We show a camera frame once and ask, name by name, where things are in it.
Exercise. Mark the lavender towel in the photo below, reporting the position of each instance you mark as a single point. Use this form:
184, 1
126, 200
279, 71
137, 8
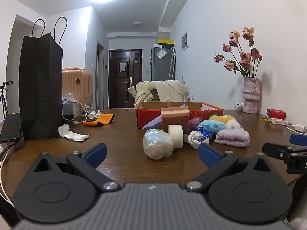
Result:
231, 137

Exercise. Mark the white tissue ball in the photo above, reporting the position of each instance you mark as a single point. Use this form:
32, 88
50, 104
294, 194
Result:
193, 139

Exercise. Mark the blue plush toy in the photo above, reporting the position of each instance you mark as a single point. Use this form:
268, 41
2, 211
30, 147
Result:
212, 125

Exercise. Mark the small ceiling lamp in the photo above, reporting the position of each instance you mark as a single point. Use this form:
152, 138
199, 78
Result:
138, 23

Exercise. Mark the purple plush toy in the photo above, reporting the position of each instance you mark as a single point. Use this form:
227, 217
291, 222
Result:
194, 124

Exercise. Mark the dried pink roses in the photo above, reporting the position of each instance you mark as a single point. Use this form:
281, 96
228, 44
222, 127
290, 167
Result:
245, 57

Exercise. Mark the beige coat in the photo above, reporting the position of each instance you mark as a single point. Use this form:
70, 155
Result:
168, 91

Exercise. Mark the brown chair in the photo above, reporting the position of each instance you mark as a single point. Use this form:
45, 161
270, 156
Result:
155, 95

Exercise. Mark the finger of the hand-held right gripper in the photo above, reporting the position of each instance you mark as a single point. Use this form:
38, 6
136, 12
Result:
275, 149
298, 139

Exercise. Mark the grey refrigerator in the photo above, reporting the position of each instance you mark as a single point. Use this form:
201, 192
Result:
162, 67

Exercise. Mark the white foam sponge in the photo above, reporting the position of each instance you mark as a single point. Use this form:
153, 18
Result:
175, 136

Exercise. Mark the plastic bag with blue box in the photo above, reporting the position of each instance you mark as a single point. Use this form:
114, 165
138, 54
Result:
69, 110

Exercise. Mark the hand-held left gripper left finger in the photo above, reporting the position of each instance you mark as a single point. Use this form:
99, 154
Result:
96, 153

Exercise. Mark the red cardboard box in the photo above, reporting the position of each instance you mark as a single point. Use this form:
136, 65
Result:
147, 117

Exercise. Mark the black smartphone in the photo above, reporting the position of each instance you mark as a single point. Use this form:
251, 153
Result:
10, 127

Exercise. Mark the pink ribbed suitcase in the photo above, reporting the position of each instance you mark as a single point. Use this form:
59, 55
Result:
76, 81

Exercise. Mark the yellow white plush toy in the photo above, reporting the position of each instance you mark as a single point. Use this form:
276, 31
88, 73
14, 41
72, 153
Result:
225, 119

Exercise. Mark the small white jar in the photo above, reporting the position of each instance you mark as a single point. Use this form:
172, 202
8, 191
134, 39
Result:
239, 106

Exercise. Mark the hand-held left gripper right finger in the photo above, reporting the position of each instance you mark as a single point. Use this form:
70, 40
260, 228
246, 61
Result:
208, 155

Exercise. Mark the yellow dried flower bits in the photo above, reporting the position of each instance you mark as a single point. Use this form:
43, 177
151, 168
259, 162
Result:
264, 118

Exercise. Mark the blue tissue packet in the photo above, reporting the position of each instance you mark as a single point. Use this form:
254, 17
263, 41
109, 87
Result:
206, 135

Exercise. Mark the pink layered sponge block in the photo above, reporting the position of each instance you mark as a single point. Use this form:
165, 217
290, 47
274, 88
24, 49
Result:
175, 118

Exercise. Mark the crumpled white tissue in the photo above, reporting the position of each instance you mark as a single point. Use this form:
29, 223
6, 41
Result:
72, 135

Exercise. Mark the black camera tripod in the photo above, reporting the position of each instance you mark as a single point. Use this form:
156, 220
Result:
2, 93

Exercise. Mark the white folded umbrella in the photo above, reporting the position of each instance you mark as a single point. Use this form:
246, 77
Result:
172, 62

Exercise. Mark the small white bottle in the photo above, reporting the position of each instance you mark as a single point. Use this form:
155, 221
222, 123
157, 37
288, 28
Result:
91, 115

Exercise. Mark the purple foam wedge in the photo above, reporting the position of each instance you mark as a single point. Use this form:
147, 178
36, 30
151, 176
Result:
153, 124

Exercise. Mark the dark brown entrance door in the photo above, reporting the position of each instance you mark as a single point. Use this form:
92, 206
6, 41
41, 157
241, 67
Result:
124, 81

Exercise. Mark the yellow box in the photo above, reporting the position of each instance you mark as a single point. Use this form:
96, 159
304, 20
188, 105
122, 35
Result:
166, 42

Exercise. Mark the clear plastic bundle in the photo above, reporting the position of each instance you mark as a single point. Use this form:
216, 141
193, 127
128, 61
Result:
157, 145

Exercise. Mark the pink textured vase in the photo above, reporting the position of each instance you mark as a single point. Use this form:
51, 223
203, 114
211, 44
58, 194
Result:
251, 95

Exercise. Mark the black paper bag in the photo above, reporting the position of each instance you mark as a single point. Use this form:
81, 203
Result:
40, 88

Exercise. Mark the clear glass jar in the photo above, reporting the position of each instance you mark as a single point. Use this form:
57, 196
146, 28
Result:
86, 105

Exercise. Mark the red cigarette box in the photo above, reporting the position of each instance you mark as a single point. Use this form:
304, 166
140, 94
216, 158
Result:
276, 113

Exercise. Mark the grey interior door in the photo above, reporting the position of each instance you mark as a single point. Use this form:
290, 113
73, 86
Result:
100, 76

